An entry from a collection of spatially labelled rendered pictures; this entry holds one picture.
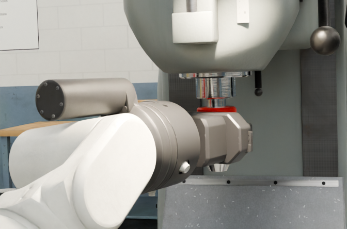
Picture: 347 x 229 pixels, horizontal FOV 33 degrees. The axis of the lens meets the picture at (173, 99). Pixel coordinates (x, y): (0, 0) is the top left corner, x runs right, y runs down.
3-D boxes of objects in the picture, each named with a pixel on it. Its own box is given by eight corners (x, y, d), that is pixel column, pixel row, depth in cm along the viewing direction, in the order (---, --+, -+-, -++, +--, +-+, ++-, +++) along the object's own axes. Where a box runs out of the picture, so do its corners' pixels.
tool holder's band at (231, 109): (228, 113, 73) (227, 104, 73) (242, 115, 68) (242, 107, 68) (191, 115, 71) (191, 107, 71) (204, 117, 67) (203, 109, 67)
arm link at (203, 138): (252, 95, 64) (193, 100, 54) (254, 183, 64) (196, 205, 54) (157, 95, 71) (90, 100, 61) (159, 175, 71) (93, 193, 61)
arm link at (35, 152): (186, 189, 55) (106, 214, 45) (100, 195, 61) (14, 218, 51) (168, 69, 55) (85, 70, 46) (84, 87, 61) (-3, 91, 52)
